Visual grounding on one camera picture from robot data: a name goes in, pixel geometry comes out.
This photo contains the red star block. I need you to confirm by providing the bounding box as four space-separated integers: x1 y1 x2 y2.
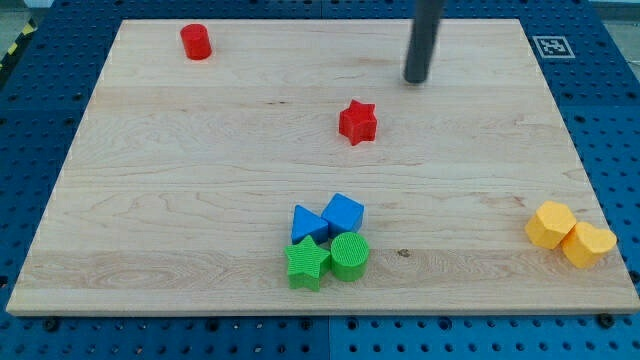
338 99 377 146

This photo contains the green star block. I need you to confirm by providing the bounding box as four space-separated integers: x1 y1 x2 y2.
284 235 331 292

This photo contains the blue cube block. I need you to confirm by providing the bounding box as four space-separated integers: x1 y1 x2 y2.
321 193 365 238

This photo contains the blue triangle block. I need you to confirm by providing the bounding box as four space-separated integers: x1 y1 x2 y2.
291 205 329 245

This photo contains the green cylinder block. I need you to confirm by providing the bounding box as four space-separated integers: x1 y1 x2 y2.
330 232 370 282

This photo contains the wooden board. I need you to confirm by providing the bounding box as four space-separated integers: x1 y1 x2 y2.
7 19 639 317

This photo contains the red cylinder block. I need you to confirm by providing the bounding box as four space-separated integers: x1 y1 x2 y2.
180 23 213 60

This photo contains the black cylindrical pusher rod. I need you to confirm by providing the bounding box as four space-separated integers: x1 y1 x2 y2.
403 0 446 84

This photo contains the yellow hexagon block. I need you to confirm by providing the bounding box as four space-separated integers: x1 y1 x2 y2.
525 201 577 250

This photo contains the white fiducial marker tag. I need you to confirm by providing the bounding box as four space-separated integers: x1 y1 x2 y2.
532 35 575 59

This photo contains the yellow heart block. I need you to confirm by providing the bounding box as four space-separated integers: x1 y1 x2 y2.
561 222 617 269

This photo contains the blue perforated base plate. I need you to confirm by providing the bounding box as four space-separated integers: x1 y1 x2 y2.
1 1 639 359

